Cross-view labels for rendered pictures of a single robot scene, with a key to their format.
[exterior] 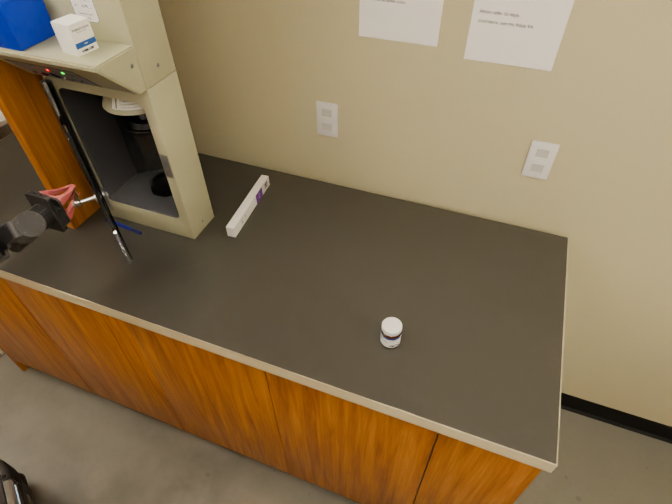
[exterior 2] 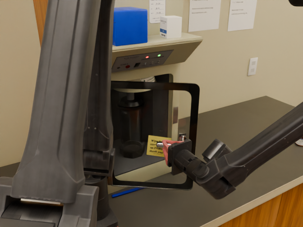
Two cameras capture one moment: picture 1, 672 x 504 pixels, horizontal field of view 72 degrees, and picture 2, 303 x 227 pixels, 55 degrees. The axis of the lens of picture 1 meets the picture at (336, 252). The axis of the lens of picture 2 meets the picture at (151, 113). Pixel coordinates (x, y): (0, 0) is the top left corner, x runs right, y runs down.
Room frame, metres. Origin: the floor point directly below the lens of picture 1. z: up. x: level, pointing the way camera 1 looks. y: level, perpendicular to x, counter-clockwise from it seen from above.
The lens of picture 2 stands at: (0.45, 1.29, 1.67)
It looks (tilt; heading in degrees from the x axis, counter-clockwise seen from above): 25 degrees down; 308
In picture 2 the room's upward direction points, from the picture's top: straight up
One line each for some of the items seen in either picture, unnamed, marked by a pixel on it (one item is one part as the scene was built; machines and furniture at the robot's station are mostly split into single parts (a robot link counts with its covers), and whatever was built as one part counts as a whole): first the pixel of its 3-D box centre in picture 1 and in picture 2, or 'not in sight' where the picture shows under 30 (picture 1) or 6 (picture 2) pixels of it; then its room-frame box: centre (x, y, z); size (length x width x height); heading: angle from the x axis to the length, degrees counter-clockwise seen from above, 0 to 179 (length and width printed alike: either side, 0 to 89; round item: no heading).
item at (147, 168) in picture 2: (88, 177); (149, 139); (0.97, 0.63, 1.19); 0.30 x 0.01 x 0.40; 33
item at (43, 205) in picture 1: (38, 218); (185, 161); (0.80, 0.68, 1.20); 0.07 x 0.07 x 0.10; 69
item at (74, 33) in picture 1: (75, 35); (170, 26); (0.97, 0.52, 1.54); 0.05 x 0.05 x 0.06; 61
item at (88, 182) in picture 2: not in sight; (94, 182); (0.86, 0.96, 1.27); 0.07 x 0.06 x 0.07; 127
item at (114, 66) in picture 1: (63, 68); (150, 55); (1.00, 0.59, 1.46); 0.32 x 0.12 x 0.10; 68
